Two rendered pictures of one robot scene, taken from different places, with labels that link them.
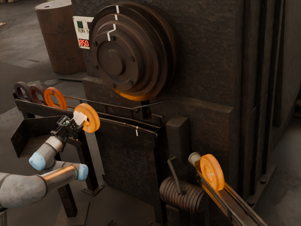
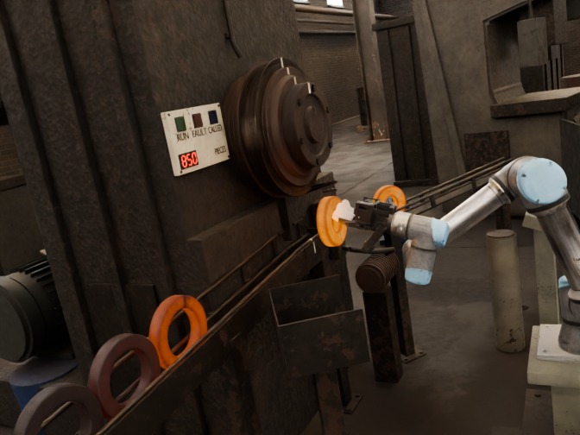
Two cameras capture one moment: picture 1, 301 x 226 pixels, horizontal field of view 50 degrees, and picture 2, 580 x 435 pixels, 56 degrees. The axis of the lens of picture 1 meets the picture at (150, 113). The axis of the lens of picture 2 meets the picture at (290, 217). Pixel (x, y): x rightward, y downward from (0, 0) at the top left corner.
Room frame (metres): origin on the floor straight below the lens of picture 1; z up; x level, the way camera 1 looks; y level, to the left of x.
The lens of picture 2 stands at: (1.81, 1.93, 1.24)
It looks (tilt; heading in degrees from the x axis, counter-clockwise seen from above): 13 degrees down; 261
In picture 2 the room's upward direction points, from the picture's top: 10 degrees counter-clockwise
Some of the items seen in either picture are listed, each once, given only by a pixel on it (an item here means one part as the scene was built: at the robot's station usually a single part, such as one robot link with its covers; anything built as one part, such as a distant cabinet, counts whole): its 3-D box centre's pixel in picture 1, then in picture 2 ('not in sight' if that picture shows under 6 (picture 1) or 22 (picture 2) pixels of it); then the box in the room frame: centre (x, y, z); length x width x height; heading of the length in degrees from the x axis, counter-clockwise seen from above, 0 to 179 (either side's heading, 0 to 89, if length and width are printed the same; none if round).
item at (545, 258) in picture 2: not in sight; (546, 277); (0.47, 0.00, 0.31); 0.24 x 0.16 x 0.62; 51
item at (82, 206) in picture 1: (55, 174); (332, 420); (1.58, 0.64, 0.36); 0.26 x 0.20 x 0.72; 86
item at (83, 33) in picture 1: (93, 34); (198, 137); (1.77, 0.26, 1.15); 0.26 x 0.02 x 0.18; 51
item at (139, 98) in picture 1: (129, 54); (284, 129); (1.47, 0.06, 1.11); 0.47 x 0.06 x 0.47; 51
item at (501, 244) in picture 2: not in sight; (505, 291); (0.62, -0.07, 0.26); 0.12 x 0.12 x 0.52
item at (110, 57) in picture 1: (116, 61); (310, 125); (1.40, 0.12, 1.11); 0.28 x 0.06 x 0.28; 51
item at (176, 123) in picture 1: (179, 139); (327, 229); (1.33, -0.13, 0.68); 0.11 x 0.08 x 0.24; 141
